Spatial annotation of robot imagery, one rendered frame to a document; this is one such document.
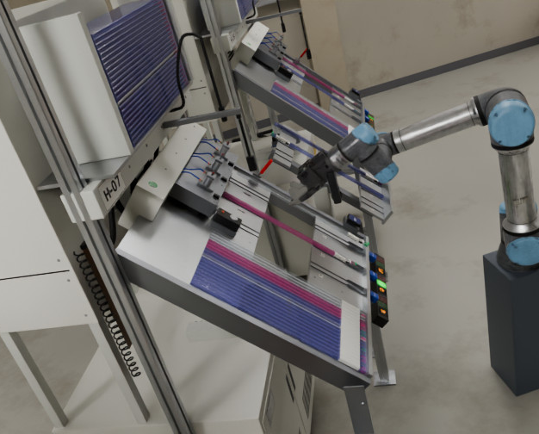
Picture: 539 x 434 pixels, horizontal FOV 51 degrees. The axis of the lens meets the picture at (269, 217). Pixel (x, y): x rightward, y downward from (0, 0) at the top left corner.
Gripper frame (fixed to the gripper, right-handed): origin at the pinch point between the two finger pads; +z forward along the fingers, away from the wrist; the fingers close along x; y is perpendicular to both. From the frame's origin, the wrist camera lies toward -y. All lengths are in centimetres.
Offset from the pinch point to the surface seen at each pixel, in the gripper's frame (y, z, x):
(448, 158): -118, -9, -216
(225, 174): 24.5, 4.6, 9.6
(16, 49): 79, -13, 64
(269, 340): -4, 4, 60
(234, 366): -16, 36, 39
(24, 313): 43, 48, 60
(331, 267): -18.1, -0.9, 18.3
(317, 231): -12.2, 0.7, 2.3
